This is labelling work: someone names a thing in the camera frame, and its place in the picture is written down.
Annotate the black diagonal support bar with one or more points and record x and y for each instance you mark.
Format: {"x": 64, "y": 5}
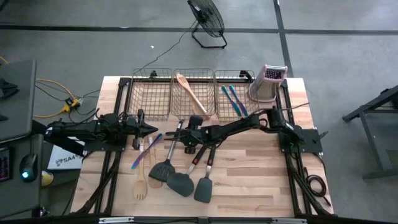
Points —
{"x": 66, "y": 143}

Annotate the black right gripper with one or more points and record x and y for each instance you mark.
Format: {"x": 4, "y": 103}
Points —
{"x": 196, "y": 135}

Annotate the wooden slotted spatula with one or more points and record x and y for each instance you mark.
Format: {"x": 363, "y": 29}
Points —
{"x": 189, "y": 90}

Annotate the black aluminium rig frame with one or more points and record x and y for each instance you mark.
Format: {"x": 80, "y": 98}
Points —
{"x": 120, "y": 96}

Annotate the white printed cardboard box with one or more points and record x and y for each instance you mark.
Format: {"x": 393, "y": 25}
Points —
{"x": 62, "y": 163}

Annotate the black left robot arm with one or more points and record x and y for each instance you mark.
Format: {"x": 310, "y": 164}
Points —
{"x": 81, "y": 127}

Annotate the black metal table frame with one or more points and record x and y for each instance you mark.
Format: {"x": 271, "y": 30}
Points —
{"x": 370, "y": 105}

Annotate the black computer mouse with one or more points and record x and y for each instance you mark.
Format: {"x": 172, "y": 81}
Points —
{"x": 29, "y": 165}

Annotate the wooden spork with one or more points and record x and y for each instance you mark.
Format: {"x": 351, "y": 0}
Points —
{"x": 140, "y": 189}

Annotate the yellow black power plug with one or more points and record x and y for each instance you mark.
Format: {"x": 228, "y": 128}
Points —
{"x": 69, "y": 104}

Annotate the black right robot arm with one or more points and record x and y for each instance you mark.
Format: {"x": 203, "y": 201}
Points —
{"x": 236, "y": 124}

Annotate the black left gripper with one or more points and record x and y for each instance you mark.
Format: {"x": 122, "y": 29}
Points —
{"x": 138, "y": 127}

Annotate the iridescent purple knife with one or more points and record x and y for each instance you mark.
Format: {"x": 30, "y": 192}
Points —
{"x": 146, "y": 151}

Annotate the wooden spoon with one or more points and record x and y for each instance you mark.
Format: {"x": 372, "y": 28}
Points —
{"x": 153, "y": 161}

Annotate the dark grey table panel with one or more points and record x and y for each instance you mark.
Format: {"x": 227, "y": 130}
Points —
{"x": 21, "y": 102}

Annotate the metal box grater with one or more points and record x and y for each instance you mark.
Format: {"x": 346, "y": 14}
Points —
{"x": 267, "y": 87}

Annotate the black backlit keyboard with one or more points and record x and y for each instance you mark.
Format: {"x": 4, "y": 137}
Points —
{"x": 4, "y": 165}

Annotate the black floor fan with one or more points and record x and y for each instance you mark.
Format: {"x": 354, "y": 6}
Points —
{"x": 208, "y": 17}

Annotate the dark grey computer desk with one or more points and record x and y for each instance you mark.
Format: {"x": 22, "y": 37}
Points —
{"x": 18, "y": 196}

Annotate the yellow cup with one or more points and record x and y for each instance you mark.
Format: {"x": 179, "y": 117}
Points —
{"x": 47, "y": 178}

